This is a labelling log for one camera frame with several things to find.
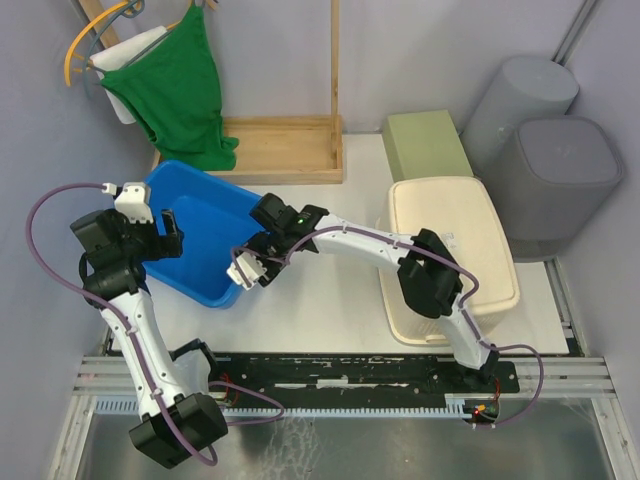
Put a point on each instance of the grey round plastic bin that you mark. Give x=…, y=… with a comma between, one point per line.
x=523, y=87

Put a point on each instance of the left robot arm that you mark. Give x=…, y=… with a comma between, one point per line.
x=177, y=415

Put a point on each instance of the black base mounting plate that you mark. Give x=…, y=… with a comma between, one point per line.
x=352, y=381

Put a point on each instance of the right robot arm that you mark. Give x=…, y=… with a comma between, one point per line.
x=432, y=284

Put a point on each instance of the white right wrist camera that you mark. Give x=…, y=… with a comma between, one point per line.
x=245, y=268

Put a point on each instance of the pale green plastic tray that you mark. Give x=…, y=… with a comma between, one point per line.
x=423, y=144

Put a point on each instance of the grey slotted laundry basket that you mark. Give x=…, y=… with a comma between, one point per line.
x=551, y=176

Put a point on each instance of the green cloth garment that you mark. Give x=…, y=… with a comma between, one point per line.
x=174, y=94

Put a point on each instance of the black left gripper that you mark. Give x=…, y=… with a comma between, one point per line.
x=164, y=246

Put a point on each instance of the aluminium frame rail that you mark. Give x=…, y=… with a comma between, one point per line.
x=564, y=377

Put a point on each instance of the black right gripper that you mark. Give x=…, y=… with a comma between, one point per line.
x=273, y=269

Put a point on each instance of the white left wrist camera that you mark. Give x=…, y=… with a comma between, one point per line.
x=132, y=200

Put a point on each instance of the wooden frame tray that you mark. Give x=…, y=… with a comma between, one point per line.
x=286, y=150

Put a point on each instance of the white towel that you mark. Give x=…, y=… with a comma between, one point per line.
x=115, y=57

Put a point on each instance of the yellow clothes hanger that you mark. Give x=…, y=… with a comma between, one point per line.
x=69, y=62

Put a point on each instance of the wooden upright post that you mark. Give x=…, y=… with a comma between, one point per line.
x=335, y=51

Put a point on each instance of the blue plastic tub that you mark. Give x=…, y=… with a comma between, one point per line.
x=214, y=216

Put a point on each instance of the wooden slanted post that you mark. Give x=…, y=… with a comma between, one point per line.
x=97, y=13

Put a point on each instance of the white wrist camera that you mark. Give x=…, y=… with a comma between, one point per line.
x=245, y=268
x=132, y=200

